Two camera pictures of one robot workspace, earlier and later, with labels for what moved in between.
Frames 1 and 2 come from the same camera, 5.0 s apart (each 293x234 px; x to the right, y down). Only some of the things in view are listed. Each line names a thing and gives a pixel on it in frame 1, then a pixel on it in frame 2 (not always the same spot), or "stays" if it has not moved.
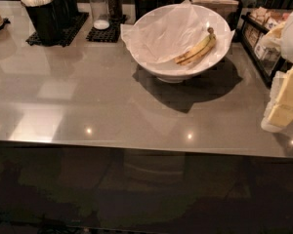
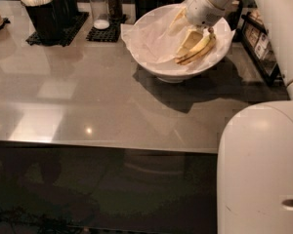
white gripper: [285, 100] to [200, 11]
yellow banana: [198, 51] stays
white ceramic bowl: [176, 41] stays
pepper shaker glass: [114, 1] stays
